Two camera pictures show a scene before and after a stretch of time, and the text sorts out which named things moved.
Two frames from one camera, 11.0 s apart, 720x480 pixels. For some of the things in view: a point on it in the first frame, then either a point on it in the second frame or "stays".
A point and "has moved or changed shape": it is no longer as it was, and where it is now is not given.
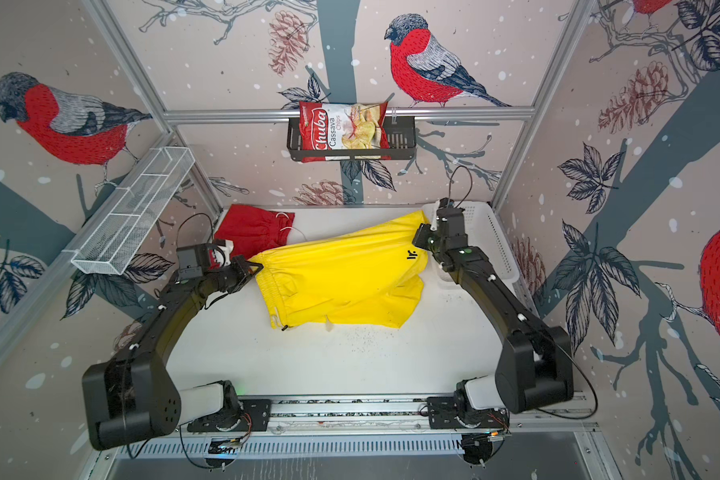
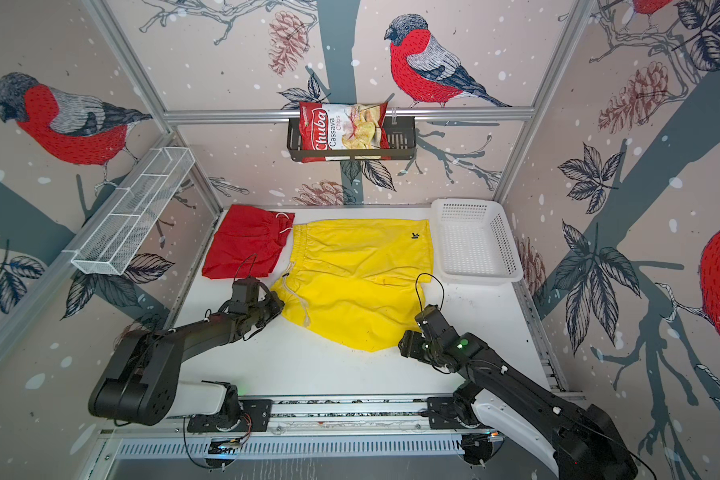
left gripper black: (238, 264) → (277, 305)
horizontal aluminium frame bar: (377, 114) stays
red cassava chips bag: (343, 131) stays
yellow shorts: (372, 276) has moved or changed shape
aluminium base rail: (404, 414) stays
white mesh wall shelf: (118, 239) stays
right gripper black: (424, 231) → (408, 345)
